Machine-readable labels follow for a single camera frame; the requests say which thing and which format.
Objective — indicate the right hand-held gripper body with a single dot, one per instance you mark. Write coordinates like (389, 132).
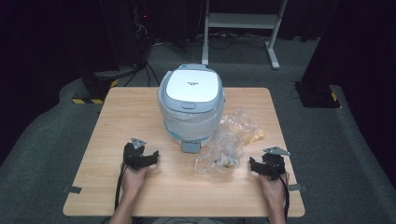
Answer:
(274, 165)

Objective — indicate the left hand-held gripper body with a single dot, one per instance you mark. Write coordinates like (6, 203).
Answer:
(134, 157)

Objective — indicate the plastic bag with yellow contents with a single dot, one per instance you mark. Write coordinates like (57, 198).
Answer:
(246, 132)

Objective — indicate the clear plastic bag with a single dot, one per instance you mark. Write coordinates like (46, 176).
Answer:
(221, 154)

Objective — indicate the white plastic bin liner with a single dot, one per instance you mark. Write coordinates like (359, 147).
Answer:
(190, 126)

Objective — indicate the white pedal trash can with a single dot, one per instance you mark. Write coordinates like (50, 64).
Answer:
(191, 88)

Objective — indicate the person's left hand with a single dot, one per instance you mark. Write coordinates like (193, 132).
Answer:
(132, 182)

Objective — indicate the person's right hand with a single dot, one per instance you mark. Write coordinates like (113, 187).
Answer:
(272, 191)

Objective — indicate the grey tape piece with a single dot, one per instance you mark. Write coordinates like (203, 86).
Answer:
(72, 189)
(297, 187)

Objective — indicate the black base with striped edge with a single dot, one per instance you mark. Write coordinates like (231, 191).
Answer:
(317, 96)
(98, 88)

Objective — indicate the white metal stand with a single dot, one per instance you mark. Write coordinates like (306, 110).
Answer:
(243, 20)

